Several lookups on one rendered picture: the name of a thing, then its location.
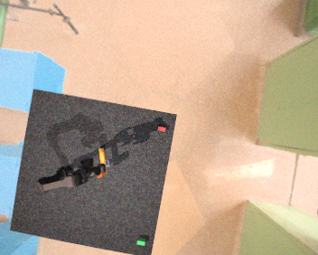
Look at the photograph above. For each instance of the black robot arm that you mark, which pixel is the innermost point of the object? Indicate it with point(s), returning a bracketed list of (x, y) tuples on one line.
[(74, 179)]

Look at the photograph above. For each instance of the small green block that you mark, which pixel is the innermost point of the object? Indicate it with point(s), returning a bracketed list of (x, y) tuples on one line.
[(141, 241)]

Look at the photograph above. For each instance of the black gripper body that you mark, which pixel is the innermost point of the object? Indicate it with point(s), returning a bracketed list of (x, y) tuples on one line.
[(101, 166)]

